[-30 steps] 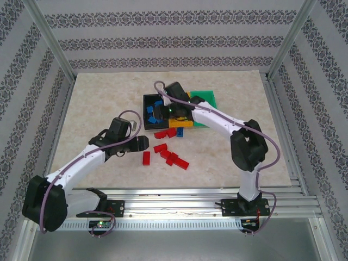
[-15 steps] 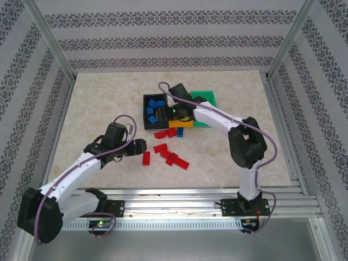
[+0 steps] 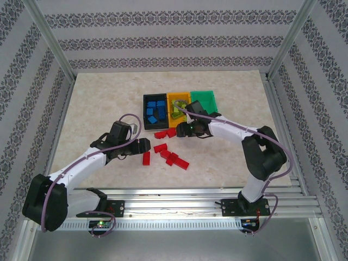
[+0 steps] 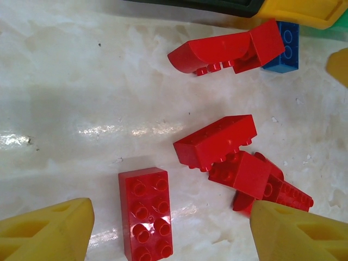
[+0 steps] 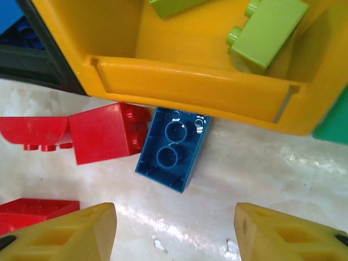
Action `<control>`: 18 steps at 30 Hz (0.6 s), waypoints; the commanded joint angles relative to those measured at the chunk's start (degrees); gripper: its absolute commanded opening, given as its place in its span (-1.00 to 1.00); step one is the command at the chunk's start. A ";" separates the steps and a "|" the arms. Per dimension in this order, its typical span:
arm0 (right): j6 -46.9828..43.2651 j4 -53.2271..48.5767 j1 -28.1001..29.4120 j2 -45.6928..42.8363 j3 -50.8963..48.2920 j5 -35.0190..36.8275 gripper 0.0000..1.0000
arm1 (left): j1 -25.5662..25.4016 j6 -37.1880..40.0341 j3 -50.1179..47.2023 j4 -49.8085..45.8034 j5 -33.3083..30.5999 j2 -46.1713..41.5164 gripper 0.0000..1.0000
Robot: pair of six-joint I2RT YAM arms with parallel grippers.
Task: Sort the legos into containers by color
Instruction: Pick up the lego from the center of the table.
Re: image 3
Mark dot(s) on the yellow plastic bin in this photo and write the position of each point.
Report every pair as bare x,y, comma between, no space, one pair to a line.
178,95

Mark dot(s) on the black plastic bin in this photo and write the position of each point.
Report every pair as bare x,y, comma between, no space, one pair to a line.
156,126

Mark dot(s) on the aluminium side rail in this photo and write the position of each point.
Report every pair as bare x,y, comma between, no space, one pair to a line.
293,168

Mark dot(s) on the small dark circuit board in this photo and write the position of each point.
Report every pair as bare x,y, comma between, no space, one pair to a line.
250,223

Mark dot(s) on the long green lego brick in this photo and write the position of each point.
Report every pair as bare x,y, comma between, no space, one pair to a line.
177,115

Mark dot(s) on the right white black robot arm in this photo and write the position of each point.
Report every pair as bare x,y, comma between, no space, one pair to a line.
266,155

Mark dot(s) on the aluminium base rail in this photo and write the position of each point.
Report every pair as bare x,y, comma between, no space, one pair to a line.
174,204

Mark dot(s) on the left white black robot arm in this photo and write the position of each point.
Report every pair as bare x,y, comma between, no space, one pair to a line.
79,166

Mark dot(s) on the green plastic bin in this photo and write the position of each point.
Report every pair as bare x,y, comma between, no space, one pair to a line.
204,99

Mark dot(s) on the medium green lego brick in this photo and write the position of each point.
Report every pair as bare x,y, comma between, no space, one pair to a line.
174,107

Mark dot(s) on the long red lego brick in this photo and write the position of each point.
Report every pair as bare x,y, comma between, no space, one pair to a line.
181,163

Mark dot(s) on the small green lego brick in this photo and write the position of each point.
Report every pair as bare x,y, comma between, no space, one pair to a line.
185,106

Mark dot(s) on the red sloped lego brick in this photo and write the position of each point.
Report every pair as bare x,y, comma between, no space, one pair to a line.
171,132
160,134

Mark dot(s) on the circuit board with green light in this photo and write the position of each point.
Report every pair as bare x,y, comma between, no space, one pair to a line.
100,224

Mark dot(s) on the long blue lego brick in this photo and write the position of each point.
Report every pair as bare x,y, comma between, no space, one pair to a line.
161,110

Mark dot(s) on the aluminium frame post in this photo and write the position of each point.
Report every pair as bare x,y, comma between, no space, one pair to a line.
53,40
289,40

